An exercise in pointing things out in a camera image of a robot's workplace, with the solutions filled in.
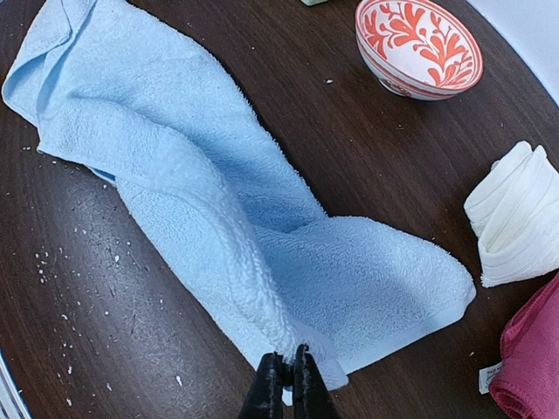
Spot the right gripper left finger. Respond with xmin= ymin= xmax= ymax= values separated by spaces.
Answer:
xmin=238 ymin=353 xmax=283 ymax=419

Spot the light blue towel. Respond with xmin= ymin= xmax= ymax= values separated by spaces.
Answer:
xmin=2 ymin=1 xmax=476 ymax=390

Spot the red patterned white bowl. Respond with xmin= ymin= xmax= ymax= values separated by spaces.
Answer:
xmin=355 ymin=1 xmax=484 ymax=101

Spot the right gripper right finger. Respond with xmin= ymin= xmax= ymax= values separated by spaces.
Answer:
xmin=292 ymin=345 xmax=336 ymax=419

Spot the white folded towel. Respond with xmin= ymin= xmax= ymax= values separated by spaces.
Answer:
xmin=464 ymin=141 xmax=558 ymax=288

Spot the green plastic basket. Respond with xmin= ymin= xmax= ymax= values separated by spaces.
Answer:
xmin=300 ymin=0 xmax=328 ymax=7

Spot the pink towel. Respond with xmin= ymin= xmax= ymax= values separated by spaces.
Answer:
xmin=479 ymin=278 xmax=558 ymax=419

